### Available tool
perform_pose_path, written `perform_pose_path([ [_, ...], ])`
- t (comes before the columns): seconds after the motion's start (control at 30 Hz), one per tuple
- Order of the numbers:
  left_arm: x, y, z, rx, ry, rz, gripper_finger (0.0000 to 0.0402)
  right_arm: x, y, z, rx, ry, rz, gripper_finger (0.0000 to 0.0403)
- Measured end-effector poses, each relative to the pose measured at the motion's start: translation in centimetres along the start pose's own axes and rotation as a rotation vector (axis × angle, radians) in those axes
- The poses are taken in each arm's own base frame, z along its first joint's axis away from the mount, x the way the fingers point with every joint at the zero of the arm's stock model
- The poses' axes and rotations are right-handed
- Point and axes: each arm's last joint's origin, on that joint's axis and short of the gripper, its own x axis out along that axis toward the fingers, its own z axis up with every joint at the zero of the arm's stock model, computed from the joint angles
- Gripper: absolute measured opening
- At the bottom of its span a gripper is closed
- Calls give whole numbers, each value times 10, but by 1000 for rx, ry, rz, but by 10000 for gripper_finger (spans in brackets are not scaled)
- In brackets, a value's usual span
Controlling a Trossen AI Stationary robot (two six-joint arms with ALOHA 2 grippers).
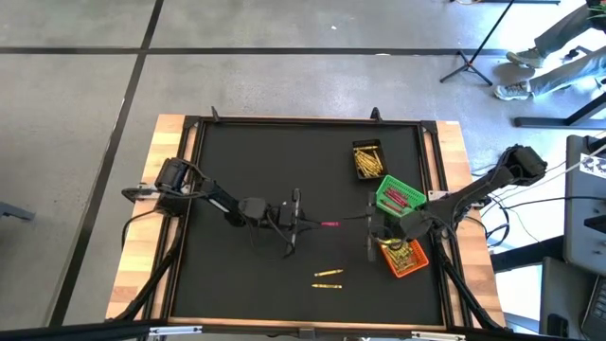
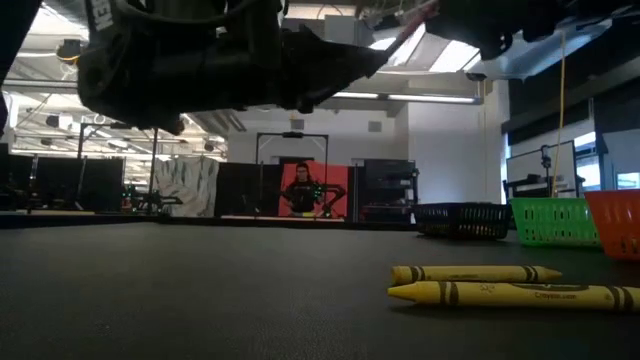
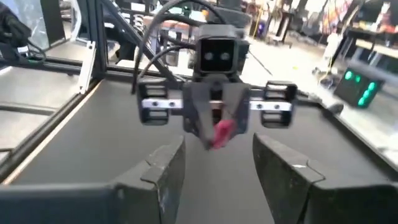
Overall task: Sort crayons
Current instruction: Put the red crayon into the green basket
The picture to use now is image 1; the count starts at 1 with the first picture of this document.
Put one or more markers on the black plastic basket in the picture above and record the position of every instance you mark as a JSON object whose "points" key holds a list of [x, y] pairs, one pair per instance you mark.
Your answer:
{"points": [[382, 143]]}

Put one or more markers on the green plastic basket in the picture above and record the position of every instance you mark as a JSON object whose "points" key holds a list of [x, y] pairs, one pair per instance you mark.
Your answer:
{"points": [[416, 196]]}

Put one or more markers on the orange plastic basket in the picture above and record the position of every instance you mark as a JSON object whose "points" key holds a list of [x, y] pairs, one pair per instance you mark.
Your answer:
{"points": [[420, 263]]}

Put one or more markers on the grey office desk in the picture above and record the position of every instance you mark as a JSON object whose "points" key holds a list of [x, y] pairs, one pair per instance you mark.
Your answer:
{"points": [[582, 213]]}

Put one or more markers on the pink crayon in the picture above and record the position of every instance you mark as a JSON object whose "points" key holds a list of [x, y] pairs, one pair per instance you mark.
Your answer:
{"points": [[392, 204], [331, 223], [401, 193], [389, 207], [396, 200]]}

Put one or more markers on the grey chair leg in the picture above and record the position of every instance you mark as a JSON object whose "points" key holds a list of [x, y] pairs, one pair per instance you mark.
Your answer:
{"points": [[16, 210]]}

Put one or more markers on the person's leg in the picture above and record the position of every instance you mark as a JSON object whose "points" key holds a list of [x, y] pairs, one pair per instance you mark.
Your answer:
{"points": [[568, 71], [563, 30]]}

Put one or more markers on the white arm base bracket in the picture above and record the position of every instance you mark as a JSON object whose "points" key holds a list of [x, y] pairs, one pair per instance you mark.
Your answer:
{"points": [[435, 194]]}

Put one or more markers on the red items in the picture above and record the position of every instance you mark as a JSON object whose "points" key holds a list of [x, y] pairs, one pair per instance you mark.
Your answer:
{"points": [[399, 197]]}

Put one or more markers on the black chair caster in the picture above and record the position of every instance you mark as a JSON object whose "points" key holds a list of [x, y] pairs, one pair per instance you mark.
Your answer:
{"points": [[575, 52]]}

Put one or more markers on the grey keyboard tray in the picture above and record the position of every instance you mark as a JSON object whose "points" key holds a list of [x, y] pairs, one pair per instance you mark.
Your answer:
{"points": [[563, 293]]}

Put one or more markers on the person's shoe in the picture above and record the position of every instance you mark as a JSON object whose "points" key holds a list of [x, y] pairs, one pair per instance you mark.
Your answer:
{"points": [[525, 58], [513, 92]]}

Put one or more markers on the silver aluminium bracket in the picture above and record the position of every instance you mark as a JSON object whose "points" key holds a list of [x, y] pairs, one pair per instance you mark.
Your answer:
{"points": [[438, 335], [175, 330]]}

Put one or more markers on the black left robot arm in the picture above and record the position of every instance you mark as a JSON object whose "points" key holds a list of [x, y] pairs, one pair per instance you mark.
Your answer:
{"points": [[218, 199]]}

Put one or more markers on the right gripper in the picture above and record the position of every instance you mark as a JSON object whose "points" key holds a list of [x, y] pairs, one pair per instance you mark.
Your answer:
{"points": [[379, 225]]}

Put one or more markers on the black tripod stand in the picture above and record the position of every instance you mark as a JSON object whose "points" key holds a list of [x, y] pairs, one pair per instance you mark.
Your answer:
{"points": [[468, 64]]}

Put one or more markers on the black desk base bar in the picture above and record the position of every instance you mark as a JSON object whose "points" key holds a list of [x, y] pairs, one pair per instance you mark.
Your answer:
{"points": [[558, 122]]}

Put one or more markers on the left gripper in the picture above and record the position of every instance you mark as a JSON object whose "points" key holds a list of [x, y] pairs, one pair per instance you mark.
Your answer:
{"points": [[286, 215]]}

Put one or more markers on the black keyboard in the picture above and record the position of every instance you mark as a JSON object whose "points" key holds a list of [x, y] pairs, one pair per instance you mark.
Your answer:
{"points": [[597, 308]]}

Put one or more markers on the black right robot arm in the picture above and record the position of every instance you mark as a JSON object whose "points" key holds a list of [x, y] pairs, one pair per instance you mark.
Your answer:
{"points": [[473, 189]]}

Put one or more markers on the green-yellow crayon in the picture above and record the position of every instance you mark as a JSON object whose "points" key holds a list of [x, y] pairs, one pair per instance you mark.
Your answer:
{"points": [[406, 250], [403, 253], [400, 267]]}

